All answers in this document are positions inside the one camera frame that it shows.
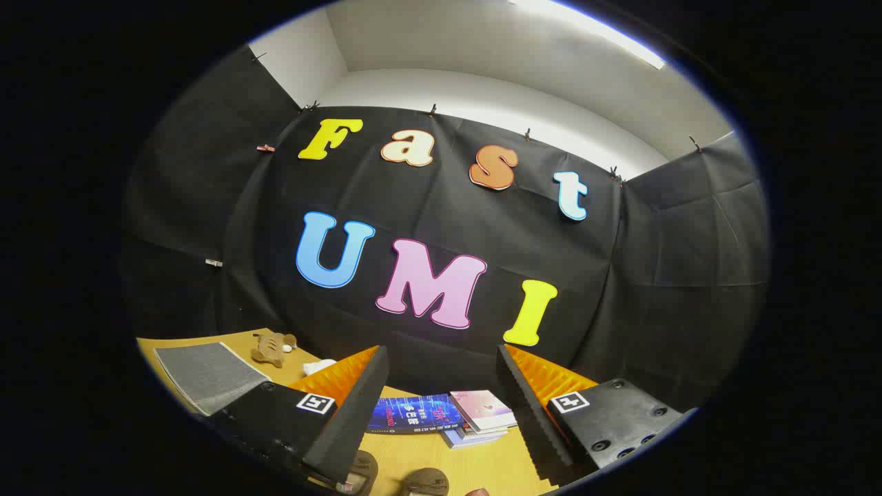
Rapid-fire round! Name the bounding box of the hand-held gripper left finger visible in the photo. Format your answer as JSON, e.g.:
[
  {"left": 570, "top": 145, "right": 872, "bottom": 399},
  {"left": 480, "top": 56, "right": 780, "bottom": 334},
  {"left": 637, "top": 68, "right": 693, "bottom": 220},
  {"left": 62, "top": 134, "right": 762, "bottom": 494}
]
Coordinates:
[{"left": 207, "top": 344, "right": 391, "bottom": 491}]

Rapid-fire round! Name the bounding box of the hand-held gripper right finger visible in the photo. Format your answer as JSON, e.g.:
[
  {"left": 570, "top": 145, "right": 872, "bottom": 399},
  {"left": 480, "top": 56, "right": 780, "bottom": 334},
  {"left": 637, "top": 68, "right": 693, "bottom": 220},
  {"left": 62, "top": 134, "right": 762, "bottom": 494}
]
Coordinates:
[{"left": 495, "top": 343, "right": 698, "bottom": 487}]

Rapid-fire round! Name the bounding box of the brown fuzzy shoe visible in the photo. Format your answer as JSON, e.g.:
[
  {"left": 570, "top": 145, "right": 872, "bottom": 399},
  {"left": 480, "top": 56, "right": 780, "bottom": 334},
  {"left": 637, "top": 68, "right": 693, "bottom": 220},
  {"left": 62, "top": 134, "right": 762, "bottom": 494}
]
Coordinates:
[
  {"left": 402, "top": 468, "right": 450, "bottom": 496},
  {"left": 343, "top": 451, "right": 379, "bottom": 496}
]

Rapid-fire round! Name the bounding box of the grey fabric storage box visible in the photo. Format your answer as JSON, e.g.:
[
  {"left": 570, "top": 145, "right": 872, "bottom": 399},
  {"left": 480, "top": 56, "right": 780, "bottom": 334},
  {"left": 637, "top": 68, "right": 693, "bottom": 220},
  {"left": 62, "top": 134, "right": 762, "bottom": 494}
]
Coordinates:
[{"left": 153, "top": 342, "right": 273, "bottom": 416}]

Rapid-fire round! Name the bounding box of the pink cover book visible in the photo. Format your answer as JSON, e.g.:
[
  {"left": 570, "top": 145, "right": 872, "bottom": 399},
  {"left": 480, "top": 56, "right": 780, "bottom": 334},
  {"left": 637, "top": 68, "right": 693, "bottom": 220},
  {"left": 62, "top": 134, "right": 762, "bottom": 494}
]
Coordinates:
[{"left": 450, "top": 390, "right": 517, "bottom": 433}]

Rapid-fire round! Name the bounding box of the dark blue book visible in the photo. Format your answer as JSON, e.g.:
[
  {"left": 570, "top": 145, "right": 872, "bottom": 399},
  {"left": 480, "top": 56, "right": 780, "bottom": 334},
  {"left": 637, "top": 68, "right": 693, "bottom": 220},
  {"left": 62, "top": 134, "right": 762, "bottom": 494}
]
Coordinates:
[{"left": 365, "top": 394, "right": 469, "bottom": 435}]

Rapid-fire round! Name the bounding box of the light blue book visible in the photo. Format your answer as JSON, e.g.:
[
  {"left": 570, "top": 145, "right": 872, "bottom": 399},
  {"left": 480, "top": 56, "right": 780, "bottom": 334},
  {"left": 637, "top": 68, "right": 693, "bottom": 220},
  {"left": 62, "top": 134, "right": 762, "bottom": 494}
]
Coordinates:
[{"left": 441, "top": 428, "right": 509, "bottom": 450}]

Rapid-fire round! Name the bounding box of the brown striped plush toy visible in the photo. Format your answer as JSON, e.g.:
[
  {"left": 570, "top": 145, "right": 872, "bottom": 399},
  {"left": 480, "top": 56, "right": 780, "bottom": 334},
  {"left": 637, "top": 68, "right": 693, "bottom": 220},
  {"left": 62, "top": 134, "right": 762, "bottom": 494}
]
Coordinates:
[{"left": 249, "top": 331, "right": 298, "bottom": 369}]

